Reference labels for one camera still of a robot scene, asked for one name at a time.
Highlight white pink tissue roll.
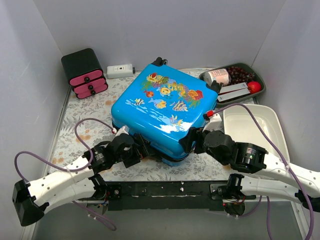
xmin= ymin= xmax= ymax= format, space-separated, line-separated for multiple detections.
xmin=202 ymin=68 xmax=230 ymax=86

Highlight blue fish-print kids suitcase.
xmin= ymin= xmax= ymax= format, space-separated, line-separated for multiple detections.
xmin=111 ymin=57 xmax=221 ymax=166

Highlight black pink mini drawer chest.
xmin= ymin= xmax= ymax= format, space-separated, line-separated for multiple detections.
xmin=61 ymin=48 xmax=108 ymax=99

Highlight red apple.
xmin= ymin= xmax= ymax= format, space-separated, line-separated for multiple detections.
xmin=247 ymin=81 xmax=262 ymax=94

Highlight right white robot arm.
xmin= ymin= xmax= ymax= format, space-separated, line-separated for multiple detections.
xmin=179 ymin=127 xmax=320 ymax=212

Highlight floral patterned table mat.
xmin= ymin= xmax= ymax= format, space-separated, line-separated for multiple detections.
xmin=51 ymin=77 xmax=234 ymax=181

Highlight dark red grape bunch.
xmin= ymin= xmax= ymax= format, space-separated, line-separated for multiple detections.
xmin=226 ymin=66 xmax=255 ymax=86

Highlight white toothpaste box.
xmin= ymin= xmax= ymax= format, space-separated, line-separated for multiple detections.
xmin=217 ymin=88 xmax=251 ymax=103
xmin=219 ymin=82 xmax=248 ymax=95

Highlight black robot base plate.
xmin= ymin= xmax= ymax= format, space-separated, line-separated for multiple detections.
xmin=85 ymin=180 xmax=256 ymax=216

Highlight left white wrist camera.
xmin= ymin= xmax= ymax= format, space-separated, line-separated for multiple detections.
xmin=115 ymin=125 xmax=130 ymax=137

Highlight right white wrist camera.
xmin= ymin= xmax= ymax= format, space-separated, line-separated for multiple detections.
xmin=203 ymin=110 xmax=223 ymax=132

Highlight white plastic basin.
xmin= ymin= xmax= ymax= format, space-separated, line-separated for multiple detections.
xmin=223 ymin=104 xmax=290 ymax=163

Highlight dark green plastic tray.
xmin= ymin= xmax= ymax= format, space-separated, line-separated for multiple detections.
xmin=199 ymin=62 xmax=266 ymax=109

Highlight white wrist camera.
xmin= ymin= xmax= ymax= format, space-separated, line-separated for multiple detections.
xmin=115 ymin=125 xmax=130 ymax=137
xmin=203 ymin=110 xmax=223 ymax=132

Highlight upper white toothpaste box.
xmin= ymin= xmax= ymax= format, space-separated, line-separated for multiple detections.
xmin=219 ymin=82 xmax=248 ymax=95

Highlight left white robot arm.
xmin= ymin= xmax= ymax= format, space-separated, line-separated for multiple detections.
xmin=12 ymin=133 xmax=153 ymax=227

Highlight white power adapter box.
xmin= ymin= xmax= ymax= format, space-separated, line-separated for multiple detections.
xmin=106 ymin=64 xmax=136 ymax=79

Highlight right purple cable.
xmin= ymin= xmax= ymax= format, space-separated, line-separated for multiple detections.
xmin=206 ymin=102 xmax=315 ymax=240

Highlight lower white toothpaste box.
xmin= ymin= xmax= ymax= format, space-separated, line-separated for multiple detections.
xmin=217 ymin=88 xmax=251 ymax=103

